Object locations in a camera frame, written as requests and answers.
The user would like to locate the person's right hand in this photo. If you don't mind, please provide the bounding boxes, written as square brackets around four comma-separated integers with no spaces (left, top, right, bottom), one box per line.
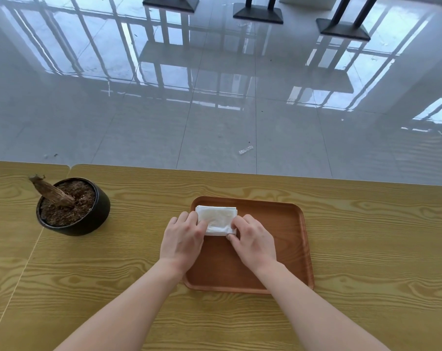
[226,214,279,274]

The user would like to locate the person's left hand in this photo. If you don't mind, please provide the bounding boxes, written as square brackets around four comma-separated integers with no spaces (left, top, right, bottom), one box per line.
[159,211,209,273]

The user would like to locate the white paper napkin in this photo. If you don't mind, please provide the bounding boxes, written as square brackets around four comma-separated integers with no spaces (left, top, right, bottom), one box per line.
[195,205,239,237]

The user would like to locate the person's left forearm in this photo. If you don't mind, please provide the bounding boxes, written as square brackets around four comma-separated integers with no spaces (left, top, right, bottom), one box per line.
[54,257,187,351]

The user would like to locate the person's right forearm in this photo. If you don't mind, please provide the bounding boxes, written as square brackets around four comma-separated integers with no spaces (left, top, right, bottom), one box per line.
[248,260,391,351]

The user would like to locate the brown wooden tray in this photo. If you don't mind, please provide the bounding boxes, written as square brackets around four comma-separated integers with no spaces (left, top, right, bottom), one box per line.
[182,196,315,295]

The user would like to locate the black round plant pot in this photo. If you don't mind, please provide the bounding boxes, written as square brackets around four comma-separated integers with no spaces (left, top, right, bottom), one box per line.
[36,177,111,237]

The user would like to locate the brown potting soil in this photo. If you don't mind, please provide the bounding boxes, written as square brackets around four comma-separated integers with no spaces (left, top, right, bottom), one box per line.
[40,180,97,227]

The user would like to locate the dried brown plant stump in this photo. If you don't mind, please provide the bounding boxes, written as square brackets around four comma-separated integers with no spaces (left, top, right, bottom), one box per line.
[29,174,76,209]

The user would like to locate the black metal table base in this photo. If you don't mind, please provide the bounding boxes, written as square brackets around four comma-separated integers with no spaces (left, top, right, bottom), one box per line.
[142,0,200,13]
[232,0,284,25]
[316,0,380,42]

